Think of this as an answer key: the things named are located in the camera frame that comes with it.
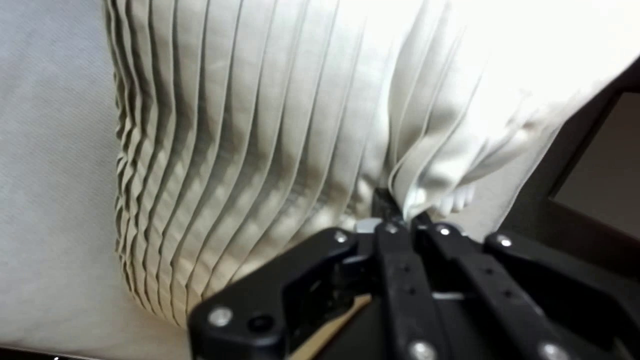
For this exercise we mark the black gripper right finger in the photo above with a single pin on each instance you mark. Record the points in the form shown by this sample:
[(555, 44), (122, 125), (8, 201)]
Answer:
[(520, 307)]

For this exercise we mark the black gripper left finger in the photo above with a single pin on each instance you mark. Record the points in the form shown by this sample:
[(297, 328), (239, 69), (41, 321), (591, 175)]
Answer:
[(333, 301)]

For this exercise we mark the small cream pleated pillow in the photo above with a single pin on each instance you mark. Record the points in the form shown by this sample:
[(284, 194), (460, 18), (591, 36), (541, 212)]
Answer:
[(266, 133)]

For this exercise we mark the grey fabric sofa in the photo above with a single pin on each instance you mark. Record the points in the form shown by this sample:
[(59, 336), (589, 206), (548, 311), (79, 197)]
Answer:
[(46, 167)]

